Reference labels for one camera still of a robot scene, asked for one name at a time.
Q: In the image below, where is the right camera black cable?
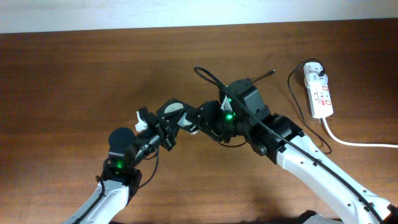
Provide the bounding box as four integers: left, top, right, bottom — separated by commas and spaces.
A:
193, 66, 385, 224

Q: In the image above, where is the black Galaxy flip phone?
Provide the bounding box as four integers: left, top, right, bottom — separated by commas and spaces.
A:
156, 98, 199, 134

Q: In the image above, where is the white power strip cord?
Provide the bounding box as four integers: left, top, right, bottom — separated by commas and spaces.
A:
320, 116, 398, 149

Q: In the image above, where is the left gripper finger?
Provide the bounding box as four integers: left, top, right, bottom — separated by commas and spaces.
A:
161, 114, 180, 137
138, 107, 161, 129

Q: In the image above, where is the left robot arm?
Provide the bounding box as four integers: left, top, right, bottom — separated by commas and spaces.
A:
65, 103, 185, 223

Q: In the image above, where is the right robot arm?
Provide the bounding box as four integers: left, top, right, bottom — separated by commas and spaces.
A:
179, 78, 397, 223

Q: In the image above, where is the white USB charger plug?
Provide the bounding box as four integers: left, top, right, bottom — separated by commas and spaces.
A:
303, 62, 328, 88

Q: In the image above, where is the white power strip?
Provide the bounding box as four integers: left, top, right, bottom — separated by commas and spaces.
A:
306, 84, 333, 119

